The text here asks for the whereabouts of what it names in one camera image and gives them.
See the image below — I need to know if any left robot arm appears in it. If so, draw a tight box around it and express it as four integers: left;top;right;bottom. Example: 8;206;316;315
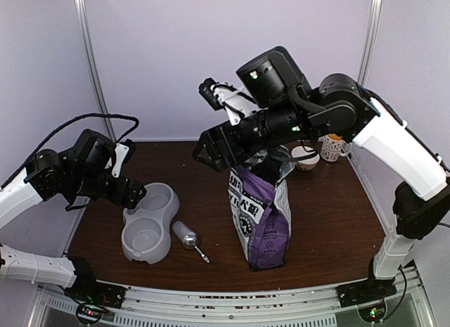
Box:
1;129;146;302

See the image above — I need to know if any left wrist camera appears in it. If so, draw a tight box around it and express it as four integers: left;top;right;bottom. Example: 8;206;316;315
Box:
105;139;136;179

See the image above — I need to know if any left aluminium corner post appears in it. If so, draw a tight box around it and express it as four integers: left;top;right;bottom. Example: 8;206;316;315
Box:
73;0;119;141

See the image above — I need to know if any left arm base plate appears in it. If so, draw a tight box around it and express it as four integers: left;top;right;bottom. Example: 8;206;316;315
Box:
65;273;127;309

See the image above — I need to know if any metal food scoop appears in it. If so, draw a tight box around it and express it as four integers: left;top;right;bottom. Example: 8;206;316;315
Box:
172;221;210;264

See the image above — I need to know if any right aluminium corner post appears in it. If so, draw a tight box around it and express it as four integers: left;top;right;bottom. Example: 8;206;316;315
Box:
357;0;383;86

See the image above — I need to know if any white ceramic bowl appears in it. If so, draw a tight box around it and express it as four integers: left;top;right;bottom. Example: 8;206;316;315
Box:
291;146;320;171

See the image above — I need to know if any grey double pet bowl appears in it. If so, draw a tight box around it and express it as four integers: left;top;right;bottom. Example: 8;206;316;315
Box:
121;183;180;264

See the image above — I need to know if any patterned mug yellow inside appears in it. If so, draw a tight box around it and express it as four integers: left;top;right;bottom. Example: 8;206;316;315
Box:
319;134;352;162

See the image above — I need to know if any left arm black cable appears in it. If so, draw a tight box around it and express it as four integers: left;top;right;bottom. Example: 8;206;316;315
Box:
0;113;140;189

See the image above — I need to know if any purple puppy food bag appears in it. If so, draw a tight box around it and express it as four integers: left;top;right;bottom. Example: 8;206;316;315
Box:
228;146;295;271

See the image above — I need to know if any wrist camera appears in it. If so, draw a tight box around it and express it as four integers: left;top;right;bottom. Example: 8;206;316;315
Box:
198;77;256;126
105;139;136;179

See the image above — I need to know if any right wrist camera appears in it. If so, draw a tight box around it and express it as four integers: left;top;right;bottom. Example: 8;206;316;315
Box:
198;77;256;126

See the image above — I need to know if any aluminium front rail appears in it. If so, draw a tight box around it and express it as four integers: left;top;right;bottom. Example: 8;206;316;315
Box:
31;267;433;327

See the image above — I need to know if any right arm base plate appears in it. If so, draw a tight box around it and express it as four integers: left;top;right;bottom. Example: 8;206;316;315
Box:
335;278;397;308

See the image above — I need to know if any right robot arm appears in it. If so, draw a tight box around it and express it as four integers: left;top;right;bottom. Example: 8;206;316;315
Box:
193;46;449;302

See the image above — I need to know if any aluminium corner post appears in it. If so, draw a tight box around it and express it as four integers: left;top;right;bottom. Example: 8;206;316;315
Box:
73;0;119;141
357;0;383;86

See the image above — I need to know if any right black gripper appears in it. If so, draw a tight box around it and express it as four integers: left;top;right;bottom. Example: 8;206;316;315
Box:
193;100;315;170

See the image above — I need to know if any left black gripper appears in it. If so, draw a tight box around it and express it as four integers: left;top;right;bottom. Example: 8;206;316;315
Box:
69;170;146;208

